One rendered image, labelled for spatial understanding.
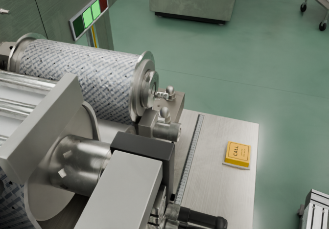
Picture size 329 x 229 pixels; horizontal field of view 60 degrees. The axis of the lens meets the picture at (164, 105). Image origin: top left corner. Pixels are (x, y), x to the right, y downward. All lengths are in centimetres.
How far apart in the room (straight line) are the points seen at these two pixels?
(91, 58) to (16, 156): 36
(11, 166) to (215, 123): 83
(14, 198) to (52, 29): 61
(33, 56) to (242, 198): 62
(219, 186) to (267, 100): 177
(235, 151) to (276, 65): 215
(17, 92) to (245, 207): 66
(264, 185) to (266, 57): 149
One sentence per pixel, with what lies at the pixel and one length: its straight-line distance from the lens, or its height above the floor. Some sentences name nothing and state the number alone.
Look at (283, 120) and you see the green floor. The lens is 242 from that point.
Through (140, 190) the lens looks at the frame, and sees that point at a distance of 21.
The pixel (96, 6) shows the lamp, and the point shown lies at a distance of 106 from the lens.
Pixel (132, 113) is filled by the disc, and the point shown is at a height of 124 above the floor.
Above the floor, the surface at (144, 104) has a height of 124.
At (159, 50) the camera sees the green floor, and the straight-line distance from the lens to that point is 301.
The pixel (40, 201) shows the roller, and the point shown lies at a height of 133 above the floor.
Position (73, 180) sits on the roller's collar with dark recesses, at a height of 135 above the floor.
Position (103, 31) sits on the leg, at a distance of 154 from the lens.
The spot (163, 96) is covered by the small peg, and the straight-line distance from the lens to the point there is 58.
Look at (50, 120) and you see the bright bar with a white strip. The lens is 26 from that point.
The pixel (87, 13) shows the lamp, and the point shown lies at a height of 120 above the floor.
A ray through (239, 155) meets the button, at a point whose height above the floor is 92.
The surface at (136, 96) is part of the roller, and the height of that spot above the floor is 127.
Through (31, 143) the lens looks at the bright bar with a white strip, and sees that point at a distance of 24.
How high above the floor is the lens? 162
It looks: 44 degrees down
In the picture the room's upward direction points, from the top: straight up
